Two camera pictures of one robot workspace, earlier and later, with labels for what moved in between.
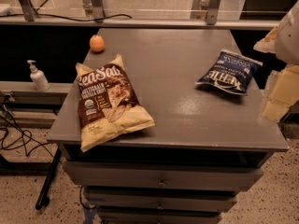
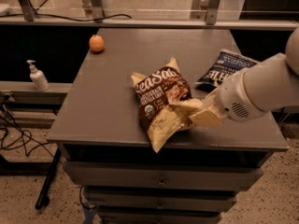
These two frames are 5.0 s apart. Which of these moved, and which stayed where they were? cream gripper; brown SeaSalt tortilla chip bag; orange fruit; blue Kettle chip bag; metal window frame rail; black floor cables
Moved: brown SeaSalt tortilla chip bag; cream gripper
Stayed: blue Kettle chip bag; black floor cables; orange fruit; metal window frame rail
